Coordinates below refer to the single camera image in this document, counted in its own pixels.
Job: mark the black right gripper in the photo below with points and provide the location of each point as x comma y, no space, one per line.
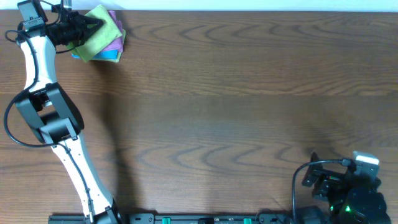
328,180

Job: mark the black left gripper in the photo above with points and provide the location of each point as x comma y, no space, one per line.
79,26

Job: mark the green microfiber cloth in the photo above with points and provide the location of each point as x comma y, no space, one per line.
105,39

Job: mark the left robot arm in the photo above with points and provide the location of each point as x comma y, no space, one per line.
49,112

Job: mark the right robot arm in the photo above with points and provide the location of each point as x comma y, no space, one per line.
361,205

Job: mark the blue folded cloth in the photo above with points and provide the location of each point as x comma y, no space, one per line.
111,55

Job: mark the light green folded cloth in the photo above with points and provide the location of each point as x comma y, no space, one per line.
121,48

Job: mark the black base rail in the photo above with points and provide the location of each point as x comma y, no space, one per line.
149,218

